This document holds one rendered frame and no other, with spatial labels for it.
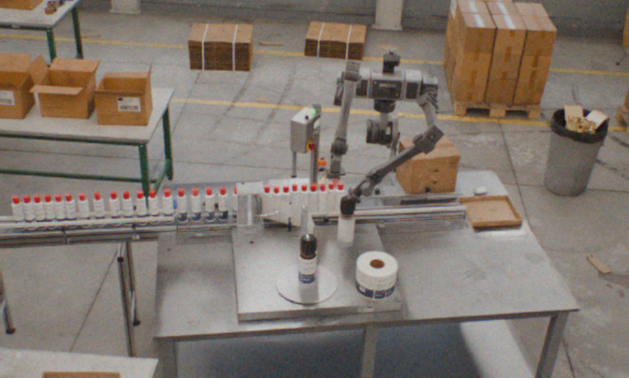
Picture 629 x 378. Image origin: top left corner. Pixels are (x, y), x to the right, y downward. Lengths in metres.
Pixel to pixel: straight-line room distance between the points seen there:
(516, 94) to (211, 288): 4.41
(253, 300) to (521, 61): 4.37
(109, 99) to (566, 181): 3.60
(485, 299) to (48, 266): 3.01
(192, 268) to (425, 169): 1.49
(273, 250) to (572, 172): 3.08
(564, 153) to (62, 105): 3.81
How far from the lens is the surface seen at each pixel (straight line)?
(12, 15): 7.74
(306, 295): 3.83
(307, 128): 4.09
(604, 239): 6.20
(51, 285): 5.45
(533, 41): 7.41
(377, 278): 3.77
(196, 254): 4.20
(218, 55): 8.17
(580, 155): 6.39
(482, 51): 7.35
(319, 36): 8.62
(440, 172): 4.65
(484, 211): 4.68
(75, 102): 5.66
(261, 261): 4.05
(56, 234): 4.40
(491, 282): 4.16
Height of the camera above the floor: 3.40
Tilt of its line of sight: 32 degrees down
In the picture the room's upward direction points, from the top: 3 degrees clockwise
